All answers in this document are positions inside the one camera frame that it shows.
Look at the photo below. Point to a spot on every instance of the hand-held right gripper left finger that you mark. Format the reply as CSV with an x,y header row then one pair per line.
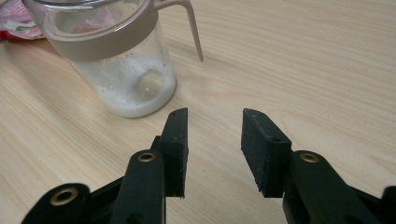
x,y
176,149

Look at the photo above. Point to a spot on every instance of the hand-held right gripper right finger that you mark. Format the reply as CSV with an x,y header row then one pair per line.
x,y
267,152

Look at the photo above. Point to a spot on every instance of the red and white plastic bag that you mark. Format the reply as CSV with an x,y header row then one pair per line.
x,y
15,21

